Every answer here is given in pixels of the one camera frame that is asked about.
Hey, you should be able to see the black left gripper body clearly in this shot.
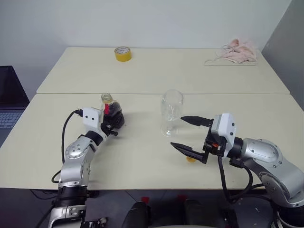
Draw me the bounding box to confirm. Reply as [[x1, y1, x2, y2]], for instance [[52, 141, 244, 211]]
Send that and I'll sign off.
[[100, 114, 119, 138]]

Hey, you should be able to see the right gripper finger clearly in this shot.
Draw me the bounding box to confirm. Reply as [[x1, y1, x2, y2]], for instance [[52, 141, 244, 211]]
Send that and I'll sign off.
[[180, 115, 213, 127], [170, 142, 210, 165]]

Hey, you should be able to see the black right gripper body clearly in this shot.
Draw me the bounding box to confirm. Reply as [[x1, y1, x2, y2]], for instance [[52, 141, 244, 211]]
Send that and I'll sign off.
[[202, 127, 226, 157]]

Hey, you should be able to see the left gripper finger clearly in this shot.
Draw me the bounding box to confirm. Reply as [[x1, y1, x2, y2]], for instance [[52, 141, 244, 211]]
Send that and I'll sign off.
[[111, 112, 126, 130]]

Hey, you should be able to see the glass bottle with dark drink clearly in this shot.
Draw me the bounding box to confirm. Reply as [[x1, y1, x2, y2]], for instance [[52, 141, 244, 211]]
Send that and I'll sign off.
[[101, 92, 124, 119]]

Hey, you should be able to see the clear drinking glass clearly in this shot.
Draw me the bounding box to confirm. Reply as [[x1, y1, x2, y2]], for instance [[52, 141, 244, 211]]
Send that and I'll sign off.
[[160, 89, 184, 137]]

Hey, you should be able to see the yellow tape roll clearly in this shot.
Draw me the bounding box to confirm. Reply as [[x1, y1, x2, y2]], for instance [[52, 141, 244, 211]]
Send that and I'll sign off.
[[114, 46, 133, 63]]

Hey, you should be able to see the dark rounded shape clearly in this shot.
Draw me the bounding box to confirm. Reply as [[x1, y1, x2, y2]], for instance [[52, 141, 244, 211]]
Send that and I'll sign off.
[[123, 201, 152, 228]]

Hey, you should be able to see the dark laptop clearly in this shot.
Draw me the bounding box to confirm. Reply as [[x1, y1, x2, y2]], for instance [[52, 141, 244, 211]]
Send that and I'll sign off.
[[0, 65, 30, 146]]

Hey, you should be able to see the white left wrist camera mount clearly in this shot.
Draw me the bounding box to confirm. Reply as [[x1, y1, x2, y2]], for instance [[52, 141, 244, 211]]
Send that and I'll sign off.
[[82, 107, 107, 143]]

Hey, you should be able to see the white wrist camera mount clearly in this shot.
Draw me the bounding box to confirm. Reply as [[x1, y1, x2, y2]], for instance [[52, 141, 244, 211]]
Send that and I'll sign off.
[[210, 113, 238, 158], [82, 107, 107, 143]]

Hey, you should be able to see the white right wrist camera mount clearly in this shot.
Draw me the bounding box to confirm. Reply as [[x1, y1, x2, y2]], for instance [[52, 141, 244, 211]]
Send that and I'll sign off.
[[210, 113, 238, 158]]

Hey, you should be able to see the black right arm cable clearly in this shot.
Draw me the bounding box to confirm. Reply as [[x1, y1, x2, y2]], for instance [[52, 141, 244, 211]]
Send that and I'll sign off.
[[217, 155, 254, 204]]

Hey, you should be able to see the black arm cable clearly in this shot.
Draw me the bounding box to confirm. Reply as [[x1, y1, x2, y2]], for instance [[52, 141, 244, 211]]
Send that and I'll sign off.
[[217, 155, 254, 204], [51, 109, 84, 184]]

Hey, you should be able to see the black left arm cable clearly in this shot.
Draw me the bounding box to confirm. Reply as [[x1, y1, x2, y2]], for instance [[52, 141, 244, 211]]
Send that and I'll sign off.
[[51, 109, 84, 184]]

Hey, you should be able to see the black floor cable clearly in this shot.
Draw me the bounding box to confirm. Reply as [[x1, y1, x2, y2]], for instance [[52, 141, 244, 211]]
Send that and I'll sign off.
[[29, 188, 58, 198]]

